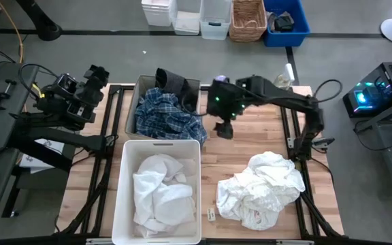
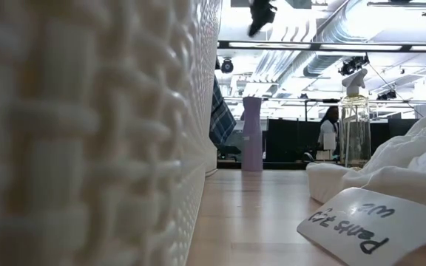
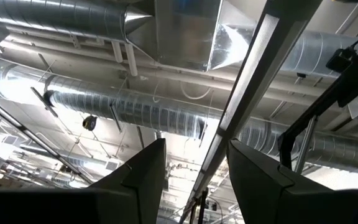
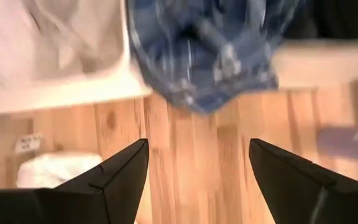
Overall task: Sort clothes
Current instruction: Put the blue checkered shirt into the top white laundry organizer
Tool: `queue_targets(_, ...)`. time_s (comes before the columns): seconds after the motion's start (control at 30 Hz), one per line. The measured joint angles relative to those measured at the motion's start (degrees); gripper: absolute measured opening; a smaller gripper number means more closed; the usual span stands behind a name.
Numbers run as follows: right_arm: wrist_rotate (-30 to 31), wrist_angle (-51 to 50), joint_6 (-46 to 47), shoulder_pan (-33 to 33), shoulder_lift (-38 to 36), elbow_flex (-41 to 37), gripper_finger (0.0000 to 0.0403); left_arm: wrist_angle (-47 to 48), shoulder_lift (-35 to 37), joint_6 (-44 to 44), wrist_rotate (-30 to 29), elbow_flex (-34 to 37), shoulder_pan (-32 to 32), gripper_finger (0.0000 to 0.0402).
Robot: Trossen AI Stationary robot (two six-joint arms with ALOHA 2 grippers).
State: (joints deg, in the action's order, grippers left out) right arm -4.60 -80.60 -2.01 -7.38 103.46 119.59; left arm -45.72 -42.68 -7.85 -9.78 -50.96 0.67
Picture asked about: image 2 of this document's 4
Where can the white woven plastic basket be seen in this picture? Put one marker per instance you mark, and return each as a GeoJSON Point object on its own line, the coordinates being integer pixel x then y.
{"type": "Point", "coordinates": [87, 133]}

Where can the black ceiling spotlight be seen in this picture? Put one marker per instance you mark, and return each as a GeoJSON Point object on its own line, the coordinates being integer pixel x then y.
{"type": "Point", "coordinates": [387, 95]}
{"type": "Point", "coordinates": [353, 64]}

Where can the round black camera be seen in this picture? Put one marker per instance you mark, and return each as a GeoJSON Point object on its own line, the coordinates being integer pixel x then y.
{"type": "Point", "coordinates": [227, 65]}

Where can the blue plaid shirt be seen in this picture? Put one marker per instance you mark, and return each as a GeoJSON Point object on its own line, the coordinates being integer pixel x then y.
{"type": "Point", "coordinates": [221, 118]}

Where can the black partition wall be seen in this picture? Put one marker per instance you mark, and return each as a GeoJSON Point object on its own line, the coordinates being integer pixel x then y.
{"type": "Point", "coordinates": [287, 140]}

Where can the person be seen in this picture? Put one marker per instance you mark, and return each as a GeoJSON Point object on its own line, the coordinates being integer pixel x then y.
{"type": "Point", "coordinates": [328, 127]}

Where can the black overhead rail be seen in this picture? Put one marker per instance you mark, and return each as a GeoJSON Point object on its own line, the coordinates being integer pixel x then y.
{"type": "Point", "coordinates": [316, 46]}

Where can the white handwritten label card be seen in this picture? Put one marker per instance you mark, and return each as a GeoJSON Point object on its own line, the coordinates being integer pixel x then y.
{"type": "Point", "coordinates": [375, 229]}

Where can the purple spray bottle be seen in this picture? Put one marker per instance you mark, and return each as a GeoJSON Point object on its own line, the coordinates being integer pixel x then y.
{"type": "Point", "coordinates": [252, 136]}

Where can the clear spray bottle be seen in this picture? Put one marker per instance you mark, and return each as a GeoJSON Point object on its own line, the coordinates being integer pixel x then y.
{"type": "Point", "coordinates": [354, 129]}

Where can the white garment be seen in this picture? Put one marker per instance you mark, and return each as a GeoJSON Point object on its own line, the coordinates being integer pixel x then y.
{"type": "Point", "coordinates": [401, 177]}

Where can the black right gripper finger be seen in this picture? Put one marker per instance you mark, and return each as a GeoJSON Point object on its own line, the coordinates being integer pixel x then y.
{"type": "Point", "coordinates": [256, 27]}

